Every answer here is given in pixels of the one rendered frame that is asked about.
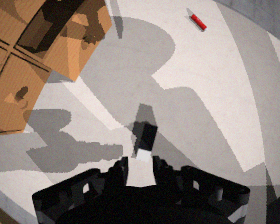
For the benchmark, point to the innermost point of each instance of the small wooden chest of drawers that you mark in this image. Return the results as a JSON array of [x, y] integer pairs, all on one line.
[[10, 48]]

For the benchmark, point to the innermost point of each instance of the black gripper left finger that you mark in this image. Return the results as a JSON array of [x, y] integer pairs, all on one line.
[[50, 203]]

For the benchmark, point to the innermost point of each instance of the black and white eraser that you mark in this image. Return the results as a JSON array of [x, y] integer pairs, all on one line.
[[146, 142]]

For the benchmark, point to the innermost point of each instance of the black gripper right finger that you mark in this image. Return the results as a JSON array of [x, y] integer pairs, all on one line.
[[230, 197]]

